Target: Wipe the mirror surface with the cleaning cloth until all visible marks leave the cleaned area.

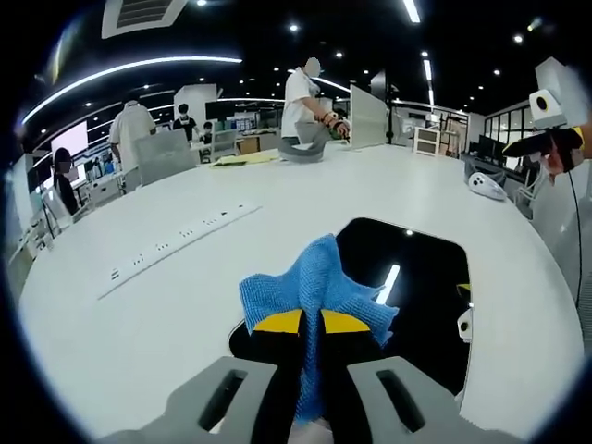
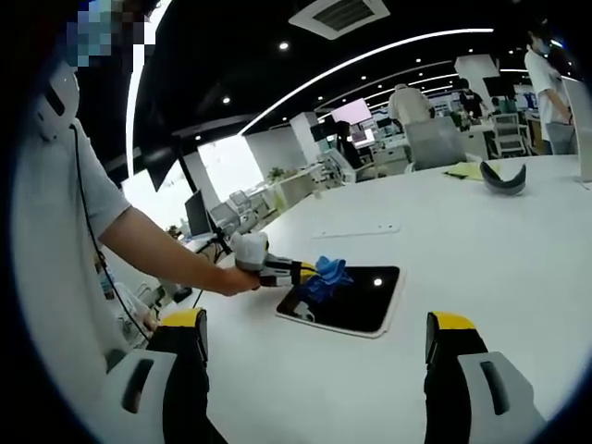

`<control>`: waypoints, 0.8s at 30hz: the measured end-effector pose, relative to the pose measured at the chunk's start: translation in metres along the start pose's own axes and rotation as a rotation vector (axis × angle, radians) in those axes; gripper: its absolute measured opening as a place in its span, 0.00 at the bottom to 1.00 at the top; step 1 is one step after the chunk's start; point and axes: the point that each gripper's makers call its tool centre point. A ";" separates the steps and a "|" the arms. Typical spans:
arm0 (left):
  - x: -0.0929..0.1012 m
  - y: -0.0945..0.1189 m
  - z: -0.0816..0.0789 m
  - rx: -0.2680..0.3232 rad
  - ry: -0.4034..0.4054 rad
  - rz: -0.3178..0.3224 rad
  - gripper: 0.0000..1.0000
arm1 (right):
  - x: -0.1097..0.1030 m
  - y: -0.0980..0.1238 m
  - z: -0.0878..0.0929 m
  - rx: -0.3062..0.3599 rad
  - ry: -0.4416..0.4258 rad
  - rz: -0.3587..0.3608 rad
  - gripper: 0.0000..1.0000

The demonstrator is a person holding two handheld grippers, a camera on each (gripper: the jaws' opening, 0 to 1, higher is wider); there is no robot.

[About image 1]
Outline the white game controller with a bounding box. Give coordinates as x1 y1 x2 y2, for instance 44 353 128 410
467 171 508 202

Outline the white table socket strip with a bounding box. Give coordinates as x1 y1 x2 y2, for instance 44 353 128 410
97 200 263 302

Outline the small white frame cabinet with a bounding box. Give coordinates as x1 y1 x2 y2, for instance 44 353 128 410
413 125 441 155

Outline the black tablet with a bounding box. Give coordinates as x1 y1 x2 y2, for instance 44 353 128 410
228 216 474 404

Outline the light grey desk divider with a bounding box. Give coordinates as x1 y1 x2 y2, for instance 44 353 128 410
348 83 389 153

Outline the bright wall screen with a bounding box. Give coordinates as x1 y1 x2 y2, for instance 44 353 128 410
50 120 89 153

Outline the ceiling air conditioner vent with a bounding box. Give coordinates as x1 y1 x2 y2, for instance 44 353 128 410
101 0 187 41

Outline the person's right hand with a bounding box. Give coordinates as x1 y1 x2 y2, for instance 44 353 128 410
538 131 591 187

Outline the yellow cloth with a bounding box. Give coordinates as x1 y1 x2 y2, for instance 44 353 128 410
211 154 279 169

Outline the dark grey desk divider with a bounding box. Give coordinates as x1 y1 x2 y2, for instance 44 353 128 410
133 128 202 187

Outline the curved ceiling light strip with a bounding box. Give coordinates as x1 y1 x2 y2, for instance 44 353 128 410
21 55 243 125

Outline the blue cleaning cloth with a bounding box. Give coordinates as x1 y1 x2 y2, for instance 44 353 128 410
238 233 401 428

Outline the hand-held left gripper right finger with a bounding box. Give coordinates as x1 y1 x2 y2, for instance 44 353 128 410
318 308 524 444

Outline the white wire rack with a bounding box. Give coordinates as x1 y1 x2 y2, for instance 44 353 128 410
514 181 541 213

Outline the black tripod stand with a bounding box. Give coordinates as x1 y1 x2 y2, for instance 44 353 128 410
385 84 400 145

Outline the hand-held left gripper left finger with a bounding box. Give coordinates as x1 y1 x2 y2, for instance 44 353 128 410
99 308 309 444

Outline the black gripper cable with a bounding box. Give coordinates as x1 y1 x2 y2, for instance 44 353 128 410
568 167 583 298

